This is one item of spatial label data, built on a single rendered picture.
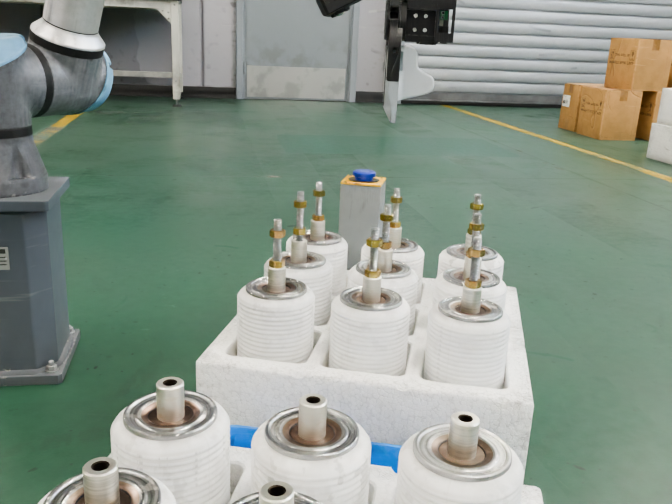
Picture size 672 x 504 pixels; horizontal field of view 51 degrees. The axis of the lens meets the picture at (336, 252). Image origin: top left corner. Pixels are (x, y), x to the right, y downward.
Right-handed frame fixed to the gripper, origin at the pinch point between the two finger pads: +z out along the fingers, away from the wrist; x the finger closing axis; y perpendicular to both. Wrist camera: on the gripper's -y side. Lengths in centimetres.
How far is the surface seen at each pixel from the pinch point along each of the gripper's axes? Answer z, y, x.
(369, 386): 28.9, -0.7, -19.5
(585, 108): 29, 141, 367
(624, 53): -5, 157, 361
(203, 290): 47, -35, 54
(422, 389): 28.5, 5.2, -20.2
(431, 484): 22, 3, -47
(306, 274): 21.8, -9.4, -2.3
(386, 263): 20.1, 1.2, -1.1
